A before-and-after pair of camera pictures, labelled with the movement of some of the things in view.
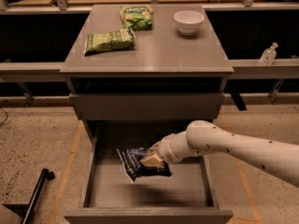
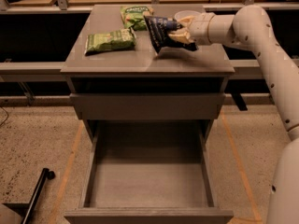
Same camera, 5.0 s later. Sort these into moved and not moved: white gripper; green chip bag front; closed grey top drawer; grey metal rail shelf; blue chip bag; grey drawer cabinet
Moved: white gripper; blue chip bag
Not moved: grey drawer cabinet; closed grey top drawer; green chip bag front; grey metal rail shelf
